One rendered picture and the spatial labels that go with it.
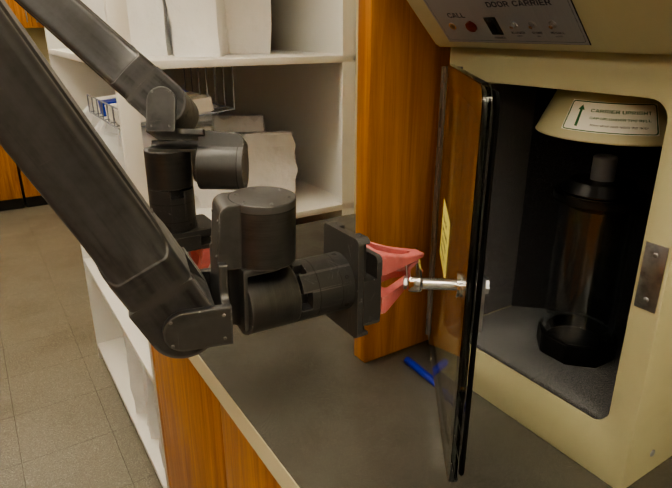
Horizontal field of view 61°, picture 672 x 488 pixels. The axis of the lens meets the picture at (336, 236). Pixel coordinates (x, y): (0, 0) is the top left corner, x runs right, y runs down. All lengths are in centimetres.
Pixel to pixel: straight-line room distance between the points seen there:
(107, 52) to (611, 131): 59
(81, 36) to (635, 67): 63
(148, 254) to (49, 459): 196
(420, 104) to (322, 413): 45
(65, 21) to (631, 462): 85
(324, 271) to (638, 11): 34
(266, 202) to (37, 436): 211
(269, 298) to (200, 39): 121
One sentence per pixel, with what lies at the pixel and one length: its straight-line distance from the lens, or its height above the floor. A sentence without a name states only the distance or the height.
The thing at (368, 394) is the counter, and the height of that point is 94.
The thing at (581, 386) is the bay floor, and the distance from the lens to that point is 78.
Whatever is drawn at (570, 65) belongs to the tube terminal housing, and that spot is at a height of 140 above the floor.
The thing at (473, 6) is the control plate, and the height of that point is 145.
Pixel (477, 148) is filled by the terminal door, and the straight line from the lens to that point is 48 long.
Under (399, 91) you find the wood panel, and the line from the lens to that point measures 80.
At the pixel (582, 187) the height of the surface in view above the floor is 125.
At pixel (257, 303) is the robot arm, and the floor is 121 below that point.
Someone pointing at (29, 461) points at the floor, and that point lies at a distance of 240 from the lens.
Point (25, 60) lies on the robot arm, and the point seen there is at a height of 141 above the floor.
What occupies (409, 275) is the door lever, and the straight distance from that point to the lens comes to 55.
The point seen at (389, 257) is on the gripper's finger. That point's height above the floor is 123.
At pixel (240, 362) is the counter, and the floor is 94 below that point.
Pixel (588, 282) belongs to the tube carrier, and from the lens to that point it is 77.
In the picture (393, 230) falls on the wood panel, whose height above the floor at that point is 115.
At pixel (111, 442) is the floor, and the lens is 237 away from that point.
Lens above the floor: 143
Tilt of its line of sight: 20 degrees down
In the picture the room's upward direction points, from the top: straight up
